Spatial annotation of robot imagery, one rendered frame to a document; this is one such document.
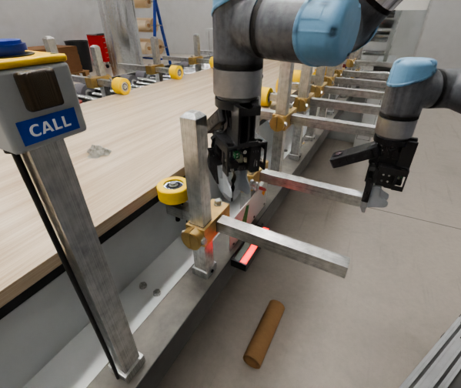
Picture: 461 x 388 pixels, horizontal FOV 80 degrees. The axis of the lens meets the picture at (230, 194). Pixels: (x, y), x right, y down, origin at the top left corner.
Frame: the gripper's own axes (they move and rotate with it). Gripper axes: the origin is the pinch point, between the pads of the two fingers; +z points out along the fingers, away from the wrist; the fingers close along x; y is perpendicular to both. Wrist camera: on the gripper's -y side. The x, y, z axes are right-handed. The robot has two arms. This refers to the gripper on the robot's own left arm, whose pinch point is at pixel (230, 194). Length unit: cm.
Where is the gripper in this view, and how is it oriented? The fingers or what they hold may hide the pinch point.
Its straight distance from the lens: 56.8
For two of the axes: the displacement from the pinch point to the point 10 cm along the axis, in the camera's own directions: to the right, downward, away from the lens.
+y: 3.6, 5.2, -7.7
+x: 9.3, -1.9, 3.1
